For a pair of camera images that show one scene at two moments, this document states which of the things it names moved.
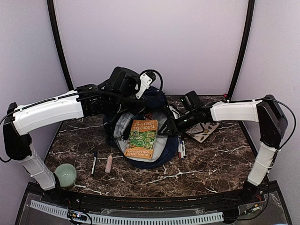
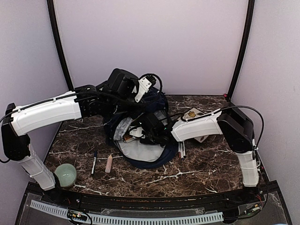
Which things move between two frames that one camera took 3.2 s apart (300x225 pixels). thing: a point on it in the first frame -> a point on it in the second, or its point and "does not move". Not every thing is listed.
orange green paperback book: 142,138 -> 127,138
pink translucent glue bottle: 108,164 does not move
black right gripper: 169,124 -> 142,141
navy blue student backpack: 153,106 does not move
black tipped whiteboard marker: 183,152 does not move
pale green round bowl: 66,174 does not move
